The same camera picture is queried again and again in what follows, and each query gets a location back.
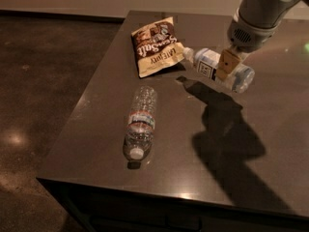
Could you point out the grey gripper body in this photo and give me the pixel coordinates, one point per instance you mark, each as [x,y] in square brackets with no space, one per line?
[249,36]

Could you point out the blue plastic bottle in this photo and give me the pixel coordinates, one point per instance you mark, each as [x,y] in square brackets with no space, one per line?
[204,61]

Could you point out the clear plastic water bottle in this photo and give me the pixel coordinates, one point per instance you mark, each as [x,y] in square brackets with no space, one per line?
[140,127]

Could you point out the brown sea salt chip bag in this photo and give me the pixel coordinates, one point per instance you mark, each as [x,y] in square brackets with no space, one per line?
[156,47]

